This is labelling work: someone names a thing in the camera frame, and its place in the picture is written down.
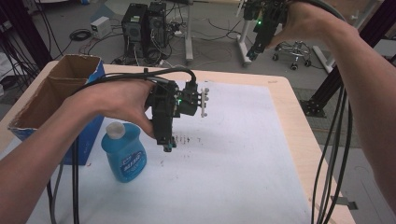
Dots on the white stand foot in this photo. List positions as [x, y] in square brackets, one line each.
[323, 59]

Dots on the grey metal bracket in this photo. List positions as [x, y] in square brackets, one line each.
[345, 202]

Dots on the white metal stand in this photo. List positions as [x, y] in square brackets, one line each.
[188, 34]
[244, 43]

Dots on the black aluminium frame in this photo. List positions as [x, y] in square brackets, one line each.
[339, 74]
[26, 31]

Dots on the chrome office chair base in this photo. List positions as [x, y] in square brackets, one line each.
[295, 51]

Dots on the blue cardboard box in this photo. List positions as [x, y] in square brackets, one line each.
[62, 90]

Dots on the white device box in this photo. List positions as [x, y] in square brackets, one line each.
[101, 27]

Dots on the white table mat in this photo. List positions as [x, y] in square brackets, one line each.
[233, 155]

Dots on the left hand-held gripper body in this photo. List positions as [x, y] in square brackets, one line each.
[163, 105]

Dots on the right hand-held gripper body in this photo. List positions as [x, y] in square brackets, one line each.
[267, 15]

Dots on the person's left hand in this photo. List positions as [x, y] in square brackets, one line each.
[118, 99]

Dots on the blue bottle with white cap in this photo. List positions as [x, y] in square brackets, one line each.
[126, 155]

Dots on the black computer tower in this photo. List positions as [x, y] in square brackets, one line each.
[134, 29]
[157, 23]

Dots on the person's right hand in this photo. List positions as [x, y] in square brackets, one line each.
[308, 20]

